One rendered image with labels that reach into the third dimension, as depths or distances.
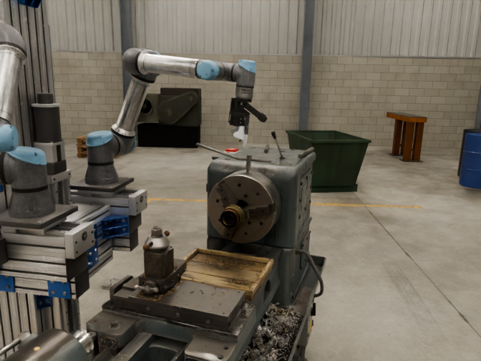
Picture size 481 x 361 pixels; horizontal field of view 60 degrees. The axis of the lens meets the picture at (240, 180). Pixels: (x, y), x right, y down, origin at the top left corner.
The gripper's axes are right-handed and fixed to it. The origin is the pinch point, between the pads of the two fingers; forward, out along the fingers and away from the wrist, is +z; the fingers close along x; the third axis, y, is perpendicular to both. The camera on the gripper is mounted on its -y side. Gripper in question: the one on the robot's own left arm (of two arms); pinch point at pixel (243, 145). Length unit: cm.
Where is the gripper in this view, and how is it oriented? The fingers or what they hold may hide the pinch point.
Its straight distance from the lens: 180.0
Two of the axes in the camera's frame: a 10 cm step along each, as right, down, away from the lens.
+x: 1.1, 2.7, -9.6
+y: -9.9, -0.8, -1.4
